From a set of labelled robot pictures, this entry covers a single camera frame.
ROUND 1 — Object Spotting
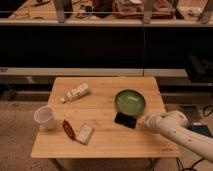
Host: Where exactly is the black floor cable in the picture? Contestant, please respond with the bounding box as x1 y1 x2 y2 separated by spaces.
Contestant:
175 104 213 171

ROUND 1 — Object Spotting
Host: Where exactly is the red brown oblong object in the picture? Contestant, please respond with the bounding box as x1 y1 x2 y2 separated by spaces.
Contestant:
63 120 75 140

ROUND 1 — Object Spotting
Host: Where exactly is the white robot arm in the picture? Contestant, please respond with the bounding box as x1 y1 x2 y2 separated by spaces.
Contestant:
141 110 213 163

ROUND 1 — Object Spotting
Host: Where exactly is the green round bowl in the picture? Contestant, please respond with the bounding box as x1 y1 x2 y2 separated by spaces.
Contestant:
114 89 146 116

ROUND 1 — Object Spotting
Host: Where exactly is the white paper cup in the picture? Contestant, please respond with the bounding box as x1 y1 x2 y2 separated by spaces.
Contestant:
34 106 55 130

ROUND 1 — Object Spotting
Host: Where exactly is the white rectangular packet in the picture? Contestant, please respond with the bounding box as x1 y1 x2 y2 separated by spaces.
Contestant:
76 124 94 145

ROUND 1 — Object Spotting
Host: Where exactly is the black rectangular eraser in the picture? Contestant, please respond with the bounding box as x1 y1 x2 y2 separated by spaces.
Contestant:
114 113 137 129

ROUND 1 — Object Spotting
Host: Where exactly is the white plastic bottle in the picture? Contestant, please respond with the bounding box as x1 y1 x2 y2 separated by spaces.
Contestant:
60 83 89 104

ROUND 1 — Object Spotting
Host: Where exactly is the metal shelf rack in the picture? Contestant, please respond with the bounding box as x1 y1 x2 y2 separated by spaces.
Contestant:
0 0 213 76

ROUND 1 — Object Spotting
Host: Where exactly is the dark box on floor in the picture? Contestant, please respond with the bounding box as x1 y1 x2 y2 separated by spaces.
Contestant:
188 125 213 138

